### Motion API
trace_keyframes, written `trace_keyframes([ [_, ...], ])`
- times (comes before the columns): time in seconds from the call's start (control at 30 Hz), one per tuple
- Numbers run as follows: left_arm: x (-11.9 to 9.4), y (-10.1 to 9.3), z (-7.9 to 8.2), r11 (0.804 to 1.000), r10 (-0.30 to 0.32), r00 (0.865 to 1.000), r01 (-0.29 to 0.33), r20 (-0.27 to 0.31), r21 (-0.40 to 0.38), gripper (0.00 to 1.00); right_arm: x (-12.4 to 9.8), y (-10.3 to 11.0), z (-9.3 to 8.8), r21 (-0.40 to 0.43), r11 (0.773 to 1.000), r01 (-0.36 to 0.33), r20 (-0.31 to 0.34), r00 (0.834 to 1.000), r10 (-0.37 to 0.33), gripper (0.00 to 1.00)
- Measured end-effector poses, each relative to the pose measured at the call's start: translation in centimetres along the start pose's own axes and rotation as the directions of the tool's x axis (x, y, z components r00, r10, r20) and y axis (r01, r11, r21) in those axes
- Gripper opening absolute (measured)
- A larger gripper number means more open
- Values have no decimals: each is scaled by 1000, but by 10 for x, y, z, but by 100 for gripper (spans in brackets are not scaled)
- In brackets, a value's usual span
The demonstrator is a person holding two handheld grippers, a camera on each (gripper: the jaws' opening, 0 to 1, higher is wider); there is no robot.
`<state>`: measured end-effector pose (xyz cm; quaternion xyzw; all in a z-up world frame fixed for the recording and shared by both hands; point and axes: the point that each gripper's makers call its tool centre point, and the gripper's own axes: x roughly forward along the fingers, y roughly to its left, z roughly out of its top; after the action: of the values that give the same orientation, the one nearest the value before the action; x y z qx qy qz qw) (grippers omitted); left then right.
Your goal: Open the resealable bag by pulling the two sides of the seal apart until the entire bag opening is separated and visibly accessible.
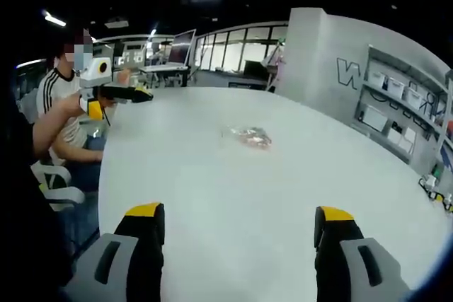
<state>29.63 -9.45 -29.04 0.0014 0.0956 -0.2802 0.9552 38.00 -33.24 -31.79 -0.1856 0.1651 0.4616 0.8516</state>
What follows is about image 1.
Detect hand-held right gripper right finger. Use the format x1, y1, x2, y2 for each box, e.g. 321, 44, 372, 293
314, 204, 412, 302

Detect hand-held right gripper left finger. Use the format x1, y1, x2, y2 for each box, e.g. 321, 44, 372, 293
63, 202, 166, 302

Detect clear resealable bag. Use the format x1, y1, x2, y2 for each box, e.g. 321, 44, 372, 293
220, 124, 274, 151

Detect person's left hand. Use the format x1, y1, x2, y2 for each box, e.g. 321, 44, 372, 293
59, 91, 90, 116

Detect white work desk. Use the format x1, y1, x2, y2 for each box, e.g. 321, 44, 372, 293
139, 62, 191, 89

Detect ceiling mounted unit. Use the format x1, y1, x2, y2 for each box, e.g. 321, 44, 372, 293
103, 18, 130, 30

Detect computer monitor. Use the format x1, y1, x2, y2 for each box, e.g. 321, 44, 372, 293
167, 28, 197, 66

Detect ceiling light strip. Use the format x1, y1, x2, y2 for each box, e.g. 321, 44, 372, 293
41, 9, 68, 28

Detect white chair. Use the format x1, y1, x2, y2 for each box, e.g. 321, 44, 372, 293
30, 161, 86, 211

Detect small yellow and white devices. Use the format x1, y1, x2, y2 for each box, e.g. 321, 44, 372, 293
418, 173, 453, 213

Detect black box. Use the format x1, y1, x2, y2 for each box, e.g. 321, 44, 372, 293
243, 60, 270, 77

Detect person's dark clothing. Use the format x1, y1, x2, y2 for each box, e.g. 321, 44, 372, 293
0, 102, 74, 291

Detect grey shelf unit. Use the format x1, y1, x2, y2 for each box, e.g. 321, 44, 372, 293
352, 44, 453, 178

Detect white storage bin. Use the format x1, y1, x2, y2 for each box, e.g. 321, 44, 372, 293
404, 85, 425, 111
369, 71, 387, 90
386, 77, 406, 100

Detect window wall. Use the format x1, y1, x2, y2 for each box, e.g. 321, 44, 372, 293
195, 25, 289, 72

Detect wall letter sign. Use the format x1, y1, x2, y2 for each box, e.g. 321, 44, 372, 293
336, 57, 362, 91

